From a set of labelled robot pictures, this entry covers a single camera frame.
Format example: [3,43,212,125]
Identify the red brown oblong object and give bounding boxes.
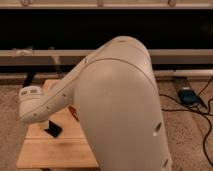
[69,106,79,122]

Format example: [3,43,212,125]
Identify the dark blue power adapter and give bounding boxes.
[178,89,199,106]

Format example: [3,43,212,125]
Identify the wooden table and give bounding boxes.
[16,108,100,171]

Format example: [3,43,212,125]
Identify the horizontal metal rail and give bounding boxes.
[0,49,213,66]

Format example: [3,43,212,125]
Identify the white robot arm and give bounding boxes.
[19,36,172,171]

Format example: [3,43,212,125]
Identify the black rectangular phone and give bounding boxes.
[45,121,62,138]

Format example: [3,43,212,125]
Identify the black floor cable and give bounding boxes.
[159,76,213,168]

